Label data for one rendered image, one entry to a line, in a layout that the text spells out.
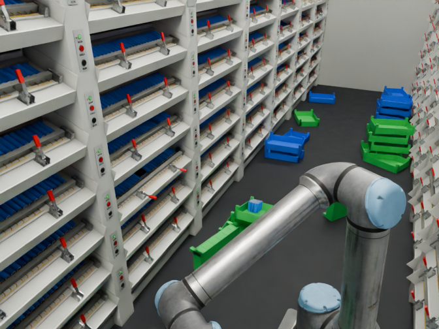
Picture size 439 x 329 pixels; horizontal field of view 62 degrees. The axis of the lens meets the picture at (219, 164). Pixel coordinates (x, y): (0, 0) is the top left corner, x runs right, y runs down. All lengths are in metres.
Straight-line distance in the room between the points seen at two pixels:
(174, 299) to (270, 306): 0.97
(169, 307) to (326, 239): 1.49
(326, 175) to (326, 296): 0.57
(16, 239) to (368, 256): 1.00
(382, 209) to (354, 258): 0.20
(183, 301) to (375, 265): 0.53
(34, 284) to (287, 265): 1.28
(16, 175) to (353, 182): 0.92
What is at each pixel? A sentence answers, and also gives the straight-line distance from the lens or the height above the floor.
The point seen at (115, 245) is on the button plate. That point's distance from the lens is 1.57.
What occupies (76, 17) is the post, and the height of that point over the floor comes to 1.30.
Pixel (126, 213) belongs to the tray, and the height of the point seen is 0.53.
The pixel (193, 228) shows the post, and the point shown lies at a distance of 2.23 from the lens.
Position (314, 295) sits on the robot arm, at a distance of 1.47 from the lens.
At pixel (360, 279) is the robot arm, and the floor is 0.66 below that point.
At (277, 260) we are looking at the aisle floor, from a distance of 2.12.
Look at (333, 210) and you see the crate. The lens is 2.42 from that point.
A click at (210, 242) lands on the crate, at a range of 1.90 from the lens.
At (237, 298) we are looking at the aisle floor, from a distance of 1.91.
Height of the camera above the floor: 1.43
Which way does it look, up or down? 28 degrees down
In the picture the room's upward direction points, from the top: straight up
